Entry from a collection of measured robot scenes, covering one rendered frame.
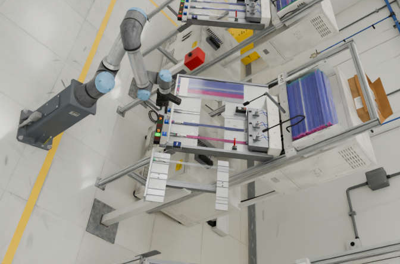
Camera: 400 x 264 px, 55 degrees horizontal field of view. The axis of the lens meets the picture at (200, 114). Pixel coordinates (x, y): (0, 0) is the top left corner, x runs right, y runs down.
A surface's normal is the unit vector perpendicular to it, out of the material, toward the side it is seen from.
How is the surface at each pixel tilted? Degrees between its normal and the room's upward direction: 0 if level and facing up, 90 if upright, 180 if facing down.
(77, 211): 0
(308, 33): 90
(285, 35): 90
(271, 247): 90
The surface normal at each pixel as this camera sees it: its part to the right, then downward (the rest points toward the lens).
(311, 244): -0.65, -0.55
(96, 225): 0.76, -0.40
